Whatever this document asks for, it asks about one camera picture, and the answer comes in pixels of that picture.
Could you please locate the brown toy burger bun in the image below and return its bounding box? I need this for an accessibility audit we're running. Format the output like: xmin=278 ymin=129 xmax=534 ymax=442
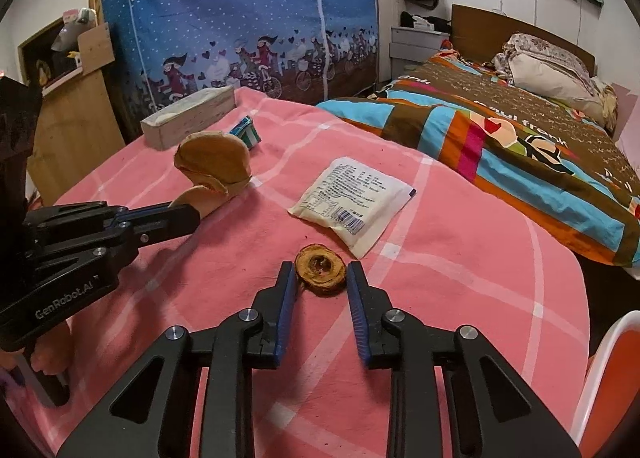
xmin=174 ymin=131 xmax=252 ymax=197

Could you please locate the wooden headboard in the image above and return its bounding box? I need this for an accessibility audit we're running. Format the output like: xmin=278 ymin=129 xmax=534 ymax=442
xmin=450 ymin=4 xmax=597 ymax=78

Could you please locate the pink checked blanket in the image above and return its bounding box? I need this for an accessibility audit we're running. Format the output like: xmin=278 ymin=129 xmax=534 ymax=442
xmin=10 ymin=86 xmax=593 ymax=458

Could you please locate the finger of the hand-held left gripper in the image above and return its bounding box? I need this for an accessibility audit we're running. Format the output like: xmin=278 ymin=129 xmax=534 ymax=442
xmin=31 ymin=205 xmax=202 ymax=269
xmin=22 ymin=201 xmax=196 ymax=233

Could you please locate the person's left hand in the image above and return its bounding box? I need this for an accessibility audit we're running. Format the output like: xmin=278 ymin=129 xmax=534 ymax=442
xmin=31 ymin=322 xmax=76 ymax=376

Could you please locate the blue fabric wardrobe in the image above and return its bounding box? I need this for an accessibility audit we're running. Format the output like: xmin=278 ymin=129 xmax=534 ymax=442
xmin=95 ymin=0 xmax=381 ymax=126

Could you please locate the white tissue box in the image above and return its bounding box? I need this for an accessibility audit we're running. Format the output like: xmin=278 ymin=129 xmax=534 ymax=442
xmin=140 ymin=85 xmax=237 ymax=152

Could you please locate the dark clutter on nightstand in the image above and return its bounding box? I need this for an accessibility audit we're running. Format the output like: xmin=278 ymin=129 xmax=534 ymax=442
xmin=400 ymin=11 xmax=452 ymax=32

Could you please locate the floral pillow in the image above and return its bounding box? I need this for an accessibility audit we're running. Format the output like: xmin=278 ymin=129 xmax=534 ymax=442
xmin=492 ymin=32 xmax=618 ymax=131

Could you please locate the cardboard sheet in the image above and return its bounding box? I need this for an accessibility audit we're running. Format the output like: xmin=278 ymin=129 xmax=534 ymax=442
xmin=77 ymin=22 xmax=112 ymax=77

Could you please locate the grey nightstand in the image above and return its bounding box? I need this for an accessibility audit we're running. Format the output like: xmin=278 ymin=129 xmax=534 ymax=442
xmin=389 ymin=25 xmax=453 ymax=81

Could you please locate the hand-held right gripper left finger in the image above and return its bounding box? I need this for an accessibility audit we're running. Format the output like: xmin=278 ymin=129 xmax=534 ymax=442
xmin=56 ymin=260 xmax=299 ymax=458

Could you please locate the brown toy donut ring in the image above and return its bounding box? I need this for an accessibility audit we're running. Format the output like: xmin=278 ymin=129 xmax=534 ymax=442
xmin=294 ymin=244 xmax=347 ymax=296

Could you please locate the grey plush toy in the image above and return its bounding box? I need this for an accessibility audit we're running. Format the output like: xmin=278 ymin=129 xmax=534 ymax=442
xmin=51 ymin=10 xmax=98 ymax=52

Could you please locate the wooden cabinet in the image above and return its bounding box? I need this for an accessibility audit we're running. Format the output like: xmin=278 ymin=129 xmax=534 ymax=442
xmin=27 ymin=70 xmax=126 ymax=206

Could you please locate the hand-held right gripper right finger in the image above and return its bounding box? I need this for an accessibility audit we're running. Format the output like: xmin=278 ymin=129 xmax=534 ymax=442
xmin=346 ymin=260 xmax=583 ymax=458

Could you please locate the orange white chair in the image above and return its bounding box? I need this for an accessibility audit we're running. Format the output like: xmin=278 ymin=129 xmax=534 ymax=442
xmin=570 ymin=310 xmax=640 ymax=458

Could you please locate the small brown fruit peel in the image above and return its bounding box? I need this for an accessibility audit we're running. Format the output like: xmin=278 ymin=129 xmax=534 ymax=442
xmin=170 ymin=185 xmax=230 ymax=219

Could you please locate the colourful striped quilt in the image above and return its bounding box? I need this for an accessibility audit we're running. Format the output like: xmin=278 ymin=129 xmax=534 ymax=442
xmin=316 ymin=52 xmax=640 ymax=267

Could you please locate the dark framed picture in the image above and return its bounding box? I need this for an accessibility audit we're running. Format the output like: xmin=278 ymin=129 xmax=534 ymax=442
xmin=17 ymin=18 xmax=66 ymax=88

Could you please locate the small blue packet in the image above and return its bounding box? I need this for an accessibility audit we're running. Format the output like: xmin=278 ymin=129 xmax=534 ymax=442
xmin=227 ymin=117 xmax=262 ymax=149

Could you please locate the white printed packet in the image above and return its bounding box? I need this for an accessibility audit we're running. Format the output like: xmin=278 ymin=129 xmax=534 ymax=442
xmin=287 ymin=157 xmax=417 ymax=259

